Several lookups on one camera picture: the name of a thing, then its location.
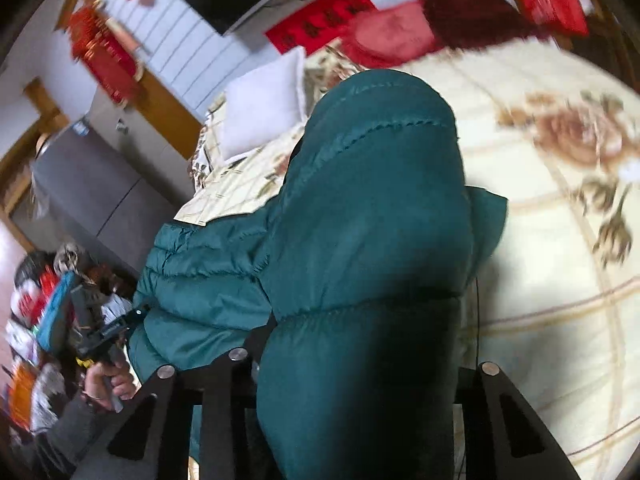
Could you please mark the teal quilted down jacket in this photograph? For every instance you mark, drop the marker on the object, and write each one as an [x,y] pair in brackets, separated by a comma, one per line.
[360,210]

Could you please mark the floral checked bed sheet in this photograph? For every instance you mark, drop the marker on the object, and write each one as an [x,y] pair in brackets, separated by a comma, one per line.
[550,260]

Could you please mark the person's left forearm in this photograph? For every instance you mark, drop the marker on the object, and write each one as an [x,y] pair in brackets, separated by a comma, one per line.
[70,435]

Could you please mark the red heart-shaped cushion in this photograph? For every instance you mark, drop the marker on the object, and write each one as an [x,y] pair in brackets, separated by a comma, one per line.
[390,35]

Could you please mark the pile of colourful clutter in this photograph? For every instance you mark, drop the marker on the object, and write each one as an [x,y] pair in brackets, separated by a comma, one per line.
[30,305]

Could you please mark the person's left hand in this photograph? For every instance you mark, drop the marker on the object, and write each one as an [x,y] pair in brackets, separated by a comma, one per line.
[97,380]

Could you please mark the red wall banner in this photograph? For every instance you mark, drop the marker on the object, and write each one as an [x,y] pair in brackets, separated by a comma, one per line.
[320,20]

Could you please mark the white square pillow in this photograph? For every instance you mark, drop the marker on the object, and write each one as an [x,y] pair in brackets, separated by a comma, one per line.
[260,105]

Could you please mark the red hanging knot decoration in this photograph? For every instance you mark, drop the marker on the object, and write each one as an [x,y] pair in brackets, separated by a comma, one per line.
[102,55]

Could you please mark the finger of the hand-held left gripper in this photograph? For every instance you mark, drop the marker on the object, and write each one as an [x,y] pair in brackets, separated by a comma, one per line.
[125,322]

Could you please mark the maroon frilled cushion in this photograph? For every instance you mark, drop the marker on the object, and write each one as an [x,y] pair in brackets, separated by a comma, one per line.
[475,17]

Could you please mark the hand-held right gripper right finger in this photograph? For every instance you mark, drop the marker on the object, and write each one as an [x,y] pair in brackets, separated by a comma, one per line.
[487,410]

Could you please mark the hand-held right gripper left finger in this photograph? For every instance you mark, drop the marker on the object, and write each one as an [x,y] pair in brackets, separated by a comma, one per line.
[227,390]

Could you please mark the wooden door frame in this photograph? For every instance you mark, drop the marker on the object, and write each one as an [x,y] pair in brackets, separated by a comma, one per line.
[50,110]

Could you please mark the grey cabinet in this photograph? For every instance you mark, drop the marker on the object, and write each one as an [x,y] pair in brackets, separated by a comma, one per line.
[100,185]

